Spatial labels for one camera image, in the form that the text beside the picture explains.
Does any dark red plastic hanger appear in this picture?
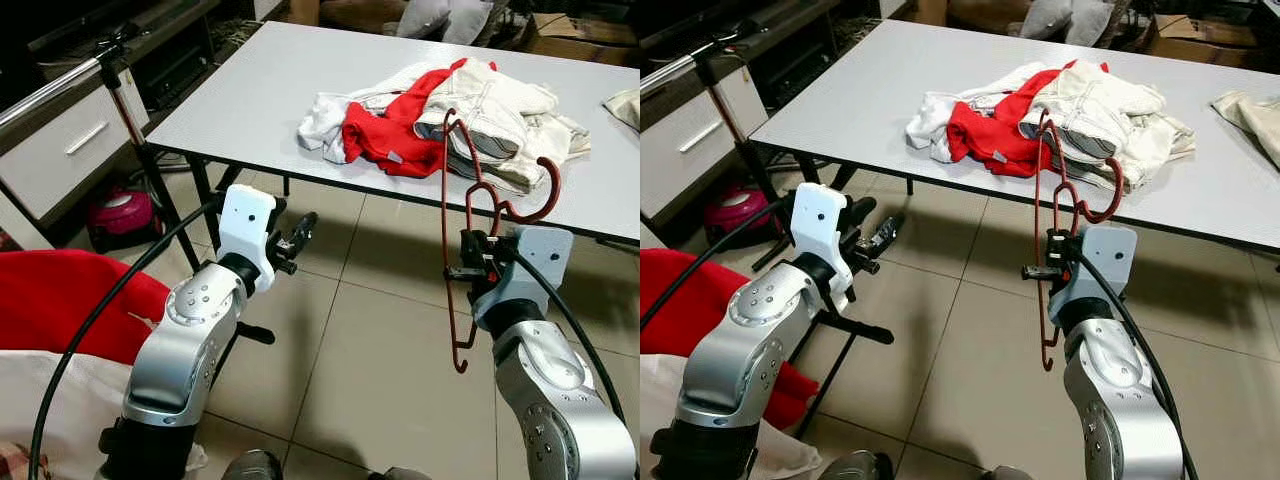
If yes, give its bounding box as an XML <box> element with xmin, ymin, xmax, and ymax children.
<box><xmin>1030</xmin><ymin>108</ymin><xmax>1126</xmax><ymax>373</ymax></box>
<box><xmin>440</xmin><ymin>108</ymin><xmax>563</xmax><ymax>374</ymax></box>

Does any white table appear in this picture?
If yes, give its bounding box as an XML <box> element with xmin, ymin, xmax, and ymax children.
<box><xmin>145</xmin><ymin>20</ymin><xmax>641</xmax><ymax>246</ymax></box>
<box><xmin>750</xmin><ymin>18</ymin><xmax>1280</xmax><ymax>271</ymax></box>

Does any pink vacuum cleaner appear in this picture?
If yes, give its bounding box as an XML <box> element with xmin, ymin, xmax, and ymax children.
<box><xmin>85</xmin><ymin>185</ymin><xmax>161</xmax><ymax>253</ymax></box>
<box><xmin>703</xmin><ymin>183</ymin><xmax>776</xmax><ymax>241</ymax></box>

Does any black tv stand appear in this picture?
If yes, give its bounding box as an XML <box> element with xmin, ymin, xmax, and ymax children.
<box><xmin>130</xmin><ymin>20</ymin><xmax>216</xmax><ymax>111</ymax></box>
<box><xmin>745</xmin><ymin>10</ymin><xmax>851</xmax><ymax>101</ymax></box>

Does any white glass door cabinet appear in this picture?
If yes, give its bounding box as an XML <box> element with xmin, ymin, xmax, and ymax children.
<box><xmin>0</xmin><ymin>60</ymin><xmax>151</xmax><ymax>233</ymax></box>
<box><xmin>640</xmin><ymin>65</ymin><xmax>771</xmax><ymax>221</ymax></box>

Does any cream cloth garment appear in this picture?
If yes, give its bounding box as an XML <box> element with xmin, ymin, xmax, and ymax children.
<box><xmin>1210</xmin><ymin>90</ymin><xmax>1280</xmax><ymax>171</ymax></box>
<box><xmin>603</xmin><ymin>88</ymin><xmax>641</xmax><ymax>133</ymax></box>

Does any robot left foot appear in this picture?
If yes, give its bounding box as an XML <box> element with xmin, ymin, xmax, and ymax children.
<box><xmin>220</xmin><ymin>448</ymin><xmax>286</xmax><ymax>480</ymax></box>
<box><xmin>820</xmin><ymin>450</ymin><xmax>896</xmax><ymax>480</ymax></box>

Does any grey cushion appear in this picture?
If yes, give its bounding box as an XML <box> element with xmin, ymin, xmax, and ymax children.
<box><xmin>1020</xmin><ymin>0</ymin><xmax>1136</xmax><ymax>46</ymax></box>
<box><xmin>395</xmin><ymin>0</ymin><xmax>496</xmax><ymax>46</ymax></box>

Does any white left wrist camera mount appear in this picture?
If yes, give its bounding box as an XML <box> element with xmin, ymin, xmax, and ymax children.
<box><xmin>218</xmin><ymin>185</ymin><xmax>278</xmax><ymax>291</ymax></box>
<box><xmin>790</xmin><ymin>183</ymin><xmax>851</xmax><ymax>301</ymax></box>

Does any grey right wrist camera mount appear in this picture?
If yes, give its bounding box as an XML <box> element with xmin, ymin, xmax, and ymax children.
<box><xmin>497</xmin><ymin>225</ymin><xmax>576</xmax><ymax>331</ymax></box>
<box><xmin>1072</xmin><ymin>223</ymin><xmax>1139</xmax><ymax>321</ymax></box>

